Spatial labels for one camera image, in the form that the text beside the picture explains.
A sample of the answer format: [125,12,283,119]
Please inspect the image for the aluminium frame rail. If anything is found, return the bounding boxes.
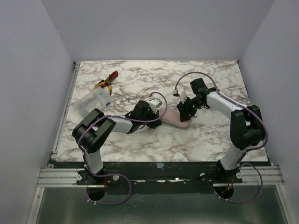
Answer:
[37,168,89,187]

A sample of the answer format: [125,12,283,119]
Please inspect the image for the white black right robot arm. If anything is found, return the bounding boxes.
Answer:
[173,78,267,172]

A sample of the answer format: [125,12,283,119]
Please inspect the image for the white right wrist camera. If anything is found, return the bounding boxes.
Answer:
[173,89,188,103]

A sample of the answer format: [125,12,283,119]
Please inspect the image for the pink umbrella case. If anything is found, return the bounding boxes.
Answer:
[159,109,191,128]

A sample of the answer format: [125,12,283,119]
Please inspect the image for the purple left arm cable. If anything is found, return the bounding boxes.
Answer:
[78,92,168,206]

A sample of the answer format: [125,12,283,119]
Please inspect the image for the red black pliers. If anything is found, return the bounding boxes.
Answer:
[105,71,118,83]

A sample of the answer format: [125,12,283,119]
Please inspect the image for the yellow black pliers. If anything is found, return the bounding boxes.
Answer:
[93,80,112,95]

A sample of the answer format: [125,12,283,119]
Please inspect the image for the clear plastic screw box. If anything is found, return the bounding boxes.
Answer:
[73,88,113,118]

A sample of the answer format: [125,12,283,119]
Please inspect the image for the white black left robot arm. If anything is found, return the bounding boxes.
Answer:
[72,98,162,174]

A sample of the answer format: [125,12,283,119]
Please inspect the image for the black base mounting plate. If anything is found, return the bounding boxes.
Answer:
[53,162,277,188]

